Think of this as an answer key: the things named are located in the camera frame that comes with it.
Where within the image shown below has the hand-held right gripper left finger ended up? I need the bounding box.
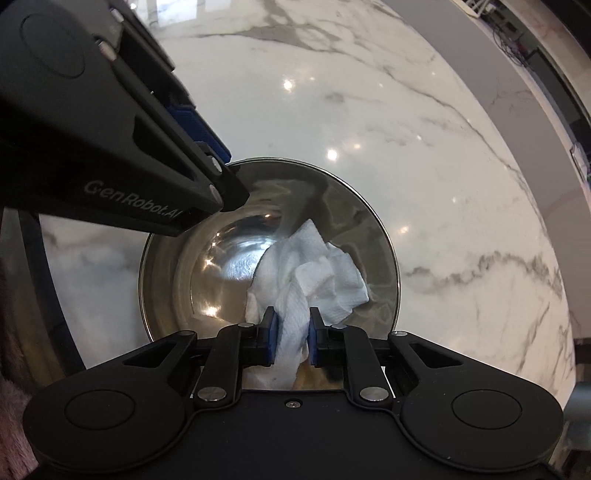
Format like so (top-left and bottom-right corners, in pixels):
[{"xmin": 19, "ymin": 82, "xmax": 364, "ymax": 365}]
[{"xmin": 90, "ymin": 305, "xmax": 281, "ymax": 409}]

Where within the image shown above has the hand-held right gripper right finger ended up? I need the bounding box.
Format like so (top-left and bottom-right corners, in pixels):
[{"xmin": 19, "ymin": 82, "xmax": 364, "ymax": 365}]
[{"xmin": 307, "ymin": 306, "xmax": 504, "ymax": 408}]

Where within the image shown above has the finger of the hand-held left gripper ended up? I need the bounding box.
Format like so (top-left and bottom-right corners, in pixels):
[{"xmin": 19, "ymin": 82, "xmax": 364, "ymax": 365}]
[
  {"xmin": 78, "ymin": 60, "xmax": 251, "ymax": 237},
  {"xmin": 108, "ymin": 0, "xmax": 230, "ymax": 165}
]

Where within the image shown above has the blue steel bowl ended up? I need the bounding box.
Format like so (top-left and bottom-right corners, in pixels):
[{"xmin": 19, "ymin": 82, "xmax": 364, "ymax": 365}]
[{"xmin": 139, "ymin": 158, "xmax": 402, "ymax": 391}]

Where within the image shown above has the white paper towel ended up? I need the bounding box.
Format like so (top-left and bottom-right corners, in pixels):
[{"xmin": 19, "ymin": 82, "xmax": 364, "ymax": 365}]
[{"xmin": 242, "ymin": 219, "xmax": 372, "ymax": 391}]

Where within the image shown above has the bundle of black cables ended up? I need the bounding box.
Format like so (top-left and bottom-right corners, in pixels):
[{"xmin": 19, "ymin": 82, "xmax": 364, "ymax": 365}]
[{"xmin": 489, "ymin": 11, "xmax": 534, "ymax": 63}]

